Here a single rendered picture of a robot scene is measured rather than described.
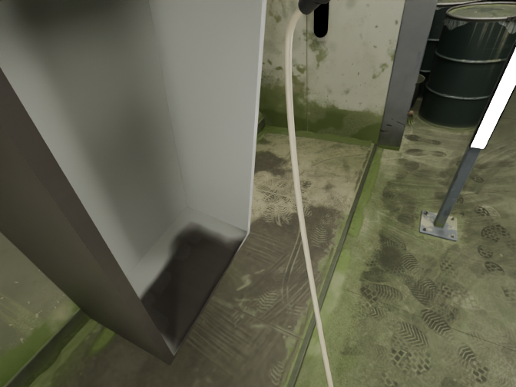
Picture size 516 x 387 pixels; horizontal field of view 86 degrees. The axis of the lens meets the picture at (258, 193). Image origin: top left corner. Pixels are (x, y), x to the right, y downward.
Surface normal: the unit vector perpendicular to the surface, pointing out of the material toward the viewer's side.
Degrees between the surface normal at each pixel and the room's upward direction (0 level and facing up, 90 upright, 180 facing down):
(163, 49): 90
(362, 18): 90
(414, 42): 90
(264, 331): 0
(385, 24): 90
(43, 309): 57
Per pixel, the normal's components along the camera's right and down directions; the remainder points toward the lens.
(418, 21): -0.45, 0.63
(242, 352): -0.12, -0.74
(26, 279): 0.67, -0.22
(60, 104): 0.91, 0.34
